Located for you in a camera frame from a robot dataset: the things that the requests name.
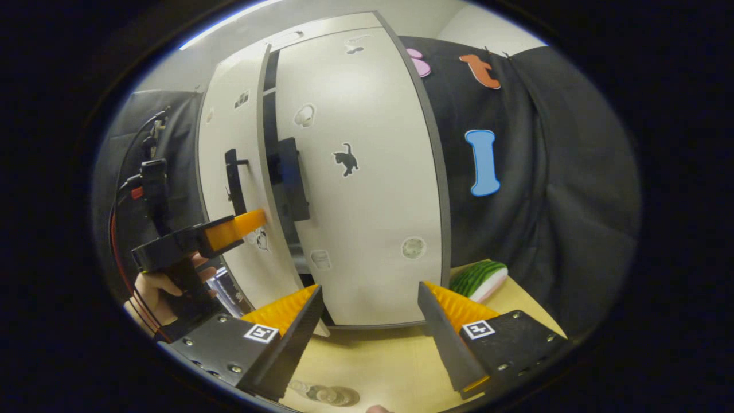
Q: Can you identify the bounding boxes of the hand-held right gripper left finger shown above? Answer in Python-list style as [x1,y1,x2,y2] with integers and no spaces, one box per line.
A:
[166,284,325,401]

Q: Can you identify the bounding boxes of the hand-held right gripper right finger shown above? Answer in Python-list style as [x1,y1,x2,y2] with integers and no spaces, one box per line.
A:
[417,280,571,400]

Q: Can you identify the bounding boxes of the white cabinet door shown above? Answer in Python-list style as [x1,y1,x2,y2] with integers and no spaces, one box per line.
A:
[274,26,452,329]
[197,43,304,313]

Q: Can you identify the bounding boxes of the white and grey cabinet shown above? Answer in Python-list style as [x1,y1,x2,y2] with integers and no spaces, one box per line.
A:
[261,10,454,330]

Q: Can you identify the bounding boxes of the white cabinet drawer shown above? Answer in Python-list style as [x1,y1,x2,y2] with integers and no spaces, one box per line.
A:
[267,11,382,51]

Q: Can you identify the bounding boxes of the dark blue book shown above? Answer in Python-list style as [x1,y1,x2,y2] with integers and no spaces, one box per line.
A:
[205,266,248,317]

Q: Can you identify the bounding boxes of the watermelon slice toy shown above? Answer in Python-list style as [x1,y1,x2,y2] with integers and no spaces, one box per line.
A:
[449,260,509,303]

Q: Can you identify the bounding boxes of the black backdrop cloth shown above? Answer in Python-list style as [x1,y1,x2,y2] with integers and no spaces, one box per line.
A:
[92,36,641,339]

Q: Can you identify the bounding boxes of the red cable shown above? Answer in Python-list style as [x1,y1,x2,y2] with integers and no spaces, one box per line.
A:
[108,184,173,343]

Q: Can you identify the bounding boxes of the black cable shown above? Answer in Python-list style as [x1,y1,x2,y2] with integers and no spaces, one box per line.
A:
[115,108,171,193]

